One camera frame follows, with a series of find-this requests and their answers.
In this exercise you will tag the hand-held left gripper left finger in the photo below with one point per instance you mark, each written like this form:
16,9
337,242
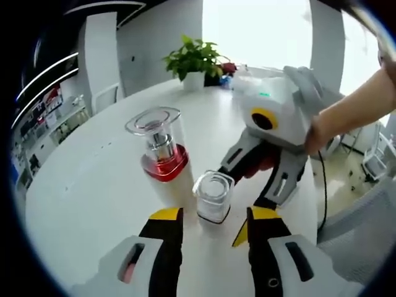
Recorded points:
167,253

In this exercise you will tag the white wheeled office chair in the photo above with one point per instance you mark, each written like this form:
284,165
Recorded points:
376,161

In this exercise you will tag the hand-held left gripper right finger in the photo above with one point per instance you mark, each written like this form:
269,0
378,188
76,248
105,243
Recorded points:
266,256

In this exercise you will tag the dark red box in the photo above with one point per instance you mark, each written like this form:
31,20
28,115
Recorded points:
229,67

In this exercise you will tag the small white skincare pump bottle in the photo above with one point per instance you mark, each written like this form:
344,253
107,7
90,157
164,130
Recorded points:
213,201

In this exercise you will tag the tall red-collared skincare pump bottle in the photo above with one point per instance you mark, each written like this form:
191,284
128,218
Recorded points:
165,168

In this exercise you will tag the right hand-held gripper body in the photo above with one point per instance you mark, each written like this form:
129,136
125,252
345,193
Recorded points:
287,99

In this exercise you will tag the person's right hand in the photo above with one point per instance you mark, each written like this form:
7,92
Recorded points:
318,136

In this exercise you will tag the black box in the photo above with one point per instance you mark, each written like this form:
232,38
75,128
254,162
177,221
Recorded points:
213,80

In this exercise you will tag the white mesh-back chair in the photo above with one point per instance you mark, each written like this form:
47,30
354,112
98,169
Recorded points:
106,99

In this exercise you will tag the potted green plant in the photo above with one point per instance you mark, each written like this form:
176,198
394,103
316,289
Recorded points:
194,81

